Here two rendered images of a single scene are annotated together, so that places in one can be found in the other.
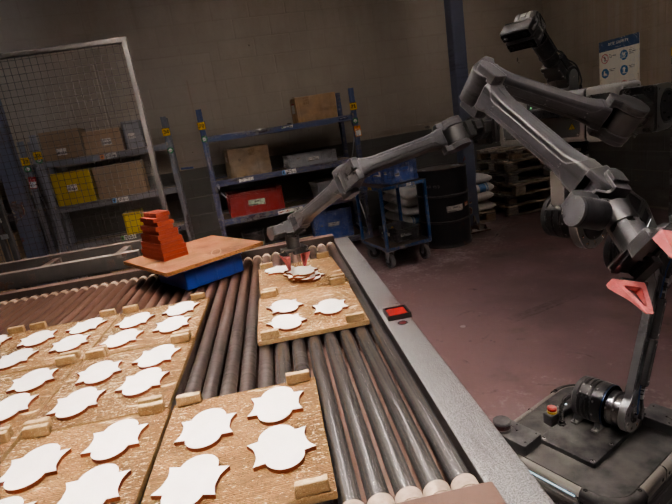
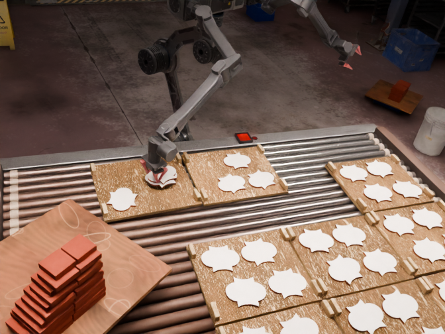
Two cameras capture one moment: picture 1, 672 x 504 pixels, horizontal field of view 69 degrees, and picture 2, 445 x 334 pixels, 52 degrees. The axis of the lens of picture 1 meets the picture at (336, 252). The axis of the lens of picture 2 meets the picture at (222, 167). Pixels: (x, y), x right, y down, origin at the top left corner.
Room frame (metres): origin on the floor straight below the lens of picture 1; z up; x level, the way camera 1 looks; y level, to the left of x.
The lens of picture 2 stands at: (2.23, 1.67, 2.25)
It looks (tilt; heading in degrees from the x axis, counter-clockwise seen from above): 38 degrees down; 250
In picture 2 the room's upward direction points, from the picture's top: 10 degrees clockwise
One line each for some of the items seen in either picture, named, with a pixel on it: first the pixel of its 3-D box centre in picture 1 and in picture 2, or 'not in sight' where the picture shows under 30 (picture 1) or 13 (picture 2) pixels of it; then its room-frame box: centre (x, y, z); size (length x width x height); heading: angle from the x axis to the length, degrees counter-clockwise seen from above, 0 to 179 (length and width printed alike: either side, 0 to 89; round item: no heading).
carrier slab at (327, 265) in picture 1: (299, 276); (144, 185); (2.02, 0.17, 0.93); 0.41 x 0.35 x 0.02; 8
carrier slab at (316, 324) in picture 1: (308, 310); (233, 173); (1.60, 0.13, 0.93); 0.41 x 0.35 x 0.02; 6
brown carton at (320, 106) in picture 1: (313, 108); not in sight; (6.17, 0.00, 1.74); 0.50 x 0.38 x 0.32; 103
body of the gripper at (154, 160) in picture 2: (293, 242); (154, 156); (1.98, 0.17, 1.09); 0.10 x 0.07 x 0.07; 118
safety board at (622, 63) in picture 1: (618, 77); not in sight; (6.14, -3.71, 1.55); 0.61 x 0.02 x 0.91; 13
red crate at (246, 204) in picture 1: (254, 200); not in sight; (5.99, 0.88, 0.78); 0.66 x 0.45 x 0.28; 103
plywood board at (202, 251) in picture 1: (192, 253); (61, 276); (2.35, 0.70, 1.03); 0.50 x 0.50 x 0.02; 41
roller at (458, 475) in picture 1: (363, 305); (216, 154); (1.63, -0.07, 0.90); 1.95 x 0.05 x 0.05; 6
